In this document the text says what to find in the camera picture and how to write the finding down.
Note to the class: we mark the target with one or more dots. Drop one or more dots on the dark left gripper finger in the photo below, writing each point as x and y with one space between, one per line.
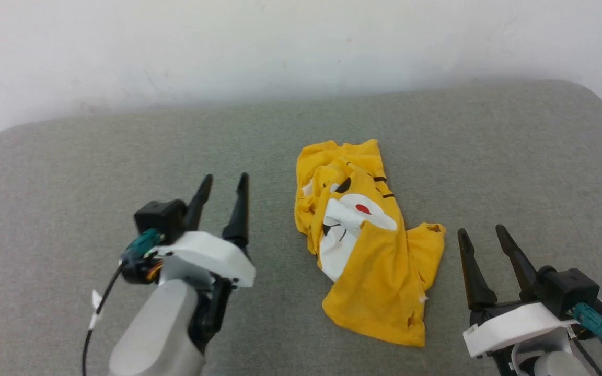
199 201
239 214

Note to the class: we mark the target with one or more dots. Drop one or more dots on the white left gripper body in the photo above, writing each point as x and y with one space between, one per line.
212 256

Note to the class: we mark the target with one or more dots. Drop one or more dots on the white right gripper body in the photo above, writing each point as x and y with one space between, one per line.
510 326

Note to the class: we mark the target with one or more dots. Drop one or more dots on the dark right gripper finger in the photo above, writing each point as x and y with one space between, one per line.
518 261
473 271

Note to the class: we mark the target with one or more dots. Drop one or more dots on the yellow cartoon face t-shirt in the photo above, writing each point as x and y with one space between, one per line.
374 271

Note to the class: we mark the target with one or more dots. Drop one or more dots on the grey fabric sofa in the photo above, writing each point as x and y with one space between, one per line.
71 172

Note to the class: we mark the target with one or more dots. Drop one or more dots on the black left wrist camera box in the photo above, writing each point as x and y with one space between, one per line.
161 216

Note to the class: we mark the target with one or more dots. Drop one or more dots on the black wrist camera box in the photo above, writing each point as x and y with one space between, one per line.
567 290
161 216

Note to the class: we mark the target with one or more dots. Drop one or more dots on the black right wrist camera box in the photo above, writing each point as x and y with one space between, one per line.
567 290

